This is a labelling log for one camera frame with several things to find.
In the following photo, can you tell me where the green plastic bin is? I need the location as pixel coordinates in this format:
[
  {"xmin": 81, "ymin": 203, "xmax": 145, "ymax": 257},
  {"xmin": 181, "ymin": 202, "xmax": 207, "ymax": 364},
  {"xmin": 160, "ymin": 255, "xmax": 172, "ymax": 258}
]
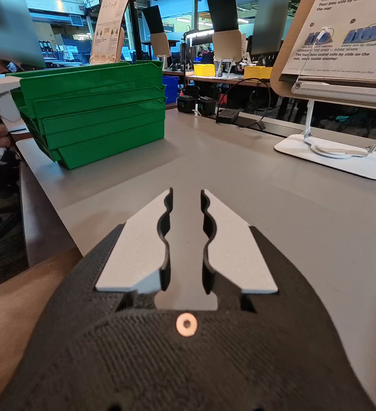
[
  {"xmin": 6, "ymin": 60, "xmax": 165, "ymax": 108},
  {"xmin": 18, "ymin": 84, "xmax": 167, "ymax": 120},
  {"xmin": 34, "ymin": 110, "xmax": 166, "ymax": 171},
  {"xmin": 25, "ymin": 97, "xmax": 168, "ymax": 134}
]

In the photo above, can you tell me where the person's trouser leg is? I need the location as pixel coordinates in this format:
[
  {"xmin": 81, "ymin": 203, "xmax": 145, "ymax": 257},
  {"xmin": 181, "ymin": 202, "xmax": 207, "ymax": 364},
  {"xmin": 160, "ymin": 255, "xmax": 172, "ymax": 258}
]
[{"xmin": 0, "ymin": 250, "xmax": 83, "ymax": 411}]

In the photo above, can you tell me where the black cable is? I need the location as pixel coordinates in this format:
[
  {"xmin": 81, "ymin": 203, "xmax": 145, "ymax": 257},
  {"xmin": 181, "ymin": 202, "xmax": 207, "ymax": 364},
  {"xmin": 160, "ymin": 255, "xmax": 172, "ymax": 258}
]
[{"xmin": 220, "ymin": 79, "xmax": 273, "ymax": 130}]

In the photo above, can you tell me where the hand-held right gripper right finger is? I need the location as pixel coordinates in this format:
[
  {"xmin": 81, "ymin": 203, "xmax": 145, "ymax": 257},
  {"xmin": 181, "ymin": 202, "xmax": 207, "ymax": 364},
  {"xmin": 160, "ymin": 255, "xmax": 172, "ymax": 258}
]
[{"xmin": 200, "ymin": 189, "xmax": 279, "ymax": 295}]

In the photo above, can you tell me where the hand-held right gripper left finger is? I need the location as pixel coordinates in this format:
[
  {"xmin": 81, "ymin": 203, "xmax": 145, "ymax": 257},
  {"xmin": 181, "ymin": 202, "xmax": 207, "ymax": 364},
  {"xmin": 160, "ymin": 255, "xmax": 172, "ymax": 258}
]
[{"xmin": 95, "ymin": 187, "xmax": 174, "ymax": 295}]

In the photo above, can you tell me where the wooden document stand white base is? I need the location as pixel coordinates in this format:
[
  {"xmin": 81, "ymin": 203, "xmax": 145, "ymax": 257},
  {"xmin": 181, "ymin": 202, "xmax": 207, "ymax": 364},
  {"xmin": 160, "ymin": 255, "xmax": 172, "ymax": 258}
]
[{"xmin": 270, "ymin": 0, "xmax": 376, "ymax": 181}]

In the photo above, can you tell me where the blue plastic bin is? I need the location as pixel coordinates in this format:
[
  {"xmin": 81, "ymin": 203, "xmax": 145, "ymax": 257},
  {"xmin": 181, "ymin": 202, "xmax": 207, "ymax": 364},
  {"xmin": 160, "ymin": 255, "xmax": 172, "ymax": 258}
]
[{"xmin": 162, "ymin": 75, "xmax": 179, "ymax": 104}]

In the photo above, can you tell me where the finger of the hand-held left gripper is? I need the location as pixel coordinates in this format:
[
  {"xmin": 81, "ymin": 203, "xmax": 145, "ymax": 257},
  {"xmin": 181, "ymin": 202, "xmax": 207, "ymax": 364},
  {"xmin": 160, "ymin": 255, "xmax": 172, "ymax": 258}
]
[{"xmin": 0, "ymin": 76, "xmax": 23, "ymax": 123}]

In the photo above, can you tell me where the black power adapter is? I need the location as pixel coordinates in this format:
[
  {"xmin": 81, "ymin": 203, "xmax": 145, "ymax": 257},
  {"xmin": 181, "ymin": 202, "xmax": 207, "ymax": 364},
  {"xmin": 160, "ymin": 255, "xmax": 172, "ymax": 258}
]
[{"xmin": 216, "ymin": 109, "xmax": 240, "ymax": 124}]

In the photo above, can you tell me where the grey desk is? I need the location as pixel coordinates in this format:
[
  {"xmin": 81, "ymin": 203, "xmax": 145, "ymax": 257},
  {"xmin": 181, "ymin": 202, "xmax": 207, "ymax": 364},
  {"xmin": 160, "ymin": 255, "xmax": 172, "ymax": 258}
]
[{"xmin": 16, "ymin": 106, "xmax": 376, "ymax": 411}]

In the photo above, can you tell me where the tripod light panel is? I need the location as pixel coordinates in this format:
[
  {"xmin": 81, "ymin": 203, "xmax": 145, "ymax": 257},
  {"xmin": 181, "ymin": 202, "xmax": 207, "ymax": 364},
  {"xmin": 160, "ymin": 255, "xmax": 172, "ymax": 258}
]
[{"xmin": 180, "ymin": 28, "xmax": 215, "ymax": 85}]

